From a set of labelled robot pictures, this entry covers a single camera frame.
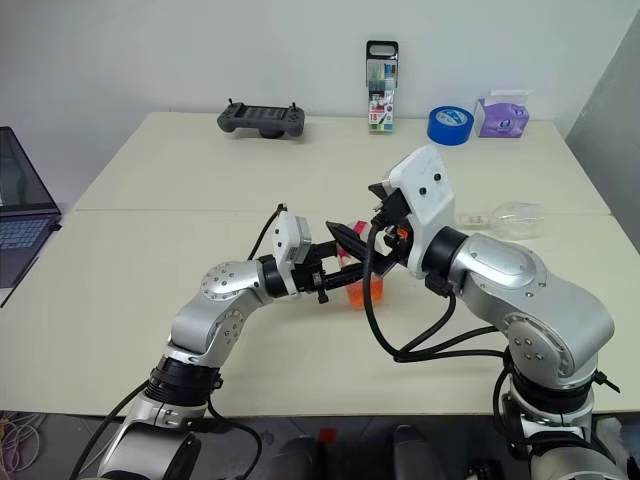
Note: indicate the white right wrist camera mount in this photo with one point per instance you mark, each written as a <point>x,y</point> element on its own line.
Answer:
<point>429,200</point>

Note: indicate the orange drink bottle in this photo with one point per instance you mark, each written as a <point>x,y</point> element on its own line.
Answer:
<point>356,296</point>

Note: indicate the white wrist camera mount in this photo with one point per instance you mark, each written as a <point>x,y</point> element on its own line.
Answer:
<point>429,200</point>
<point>286,240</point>

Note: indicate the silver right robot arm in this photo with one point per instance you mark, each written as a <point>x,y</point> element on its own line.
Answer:
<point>525,280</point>

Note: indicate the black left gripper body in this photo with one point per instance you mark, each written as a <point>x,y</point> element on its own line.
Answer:
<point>311,272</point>

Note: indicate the marker pen set box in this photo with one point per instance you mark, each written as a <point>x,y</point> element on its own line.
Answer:
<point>382,95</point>

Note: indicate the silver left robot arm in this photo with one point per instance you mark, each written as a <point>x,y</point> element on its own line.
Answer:
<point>220,286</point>

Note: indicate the purple tissue box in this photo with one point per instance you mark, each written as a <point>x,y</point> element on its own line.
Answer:
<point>502,120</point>

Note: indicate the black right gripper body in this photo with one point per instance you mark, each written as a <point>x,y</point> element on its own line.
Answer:
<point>392,245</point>

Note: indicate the dark grey laptop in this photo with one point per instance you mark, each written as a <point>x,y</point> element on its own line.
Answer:
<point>20,200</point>

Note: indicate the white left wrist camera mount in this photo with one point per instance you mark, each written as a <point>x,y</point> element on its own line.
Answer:
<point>286,240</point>

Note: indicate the dark rounded shape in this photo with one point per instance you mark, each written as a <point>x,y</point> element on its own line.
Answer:
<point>299,459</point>
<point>415,452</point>

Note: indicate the blue tape roll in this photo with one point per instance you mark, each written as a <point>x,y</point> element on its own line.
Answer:
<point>450,129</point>

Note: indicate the grey handheld controller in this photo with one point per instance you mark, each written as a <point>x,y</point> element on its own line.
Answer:
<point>262,119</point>

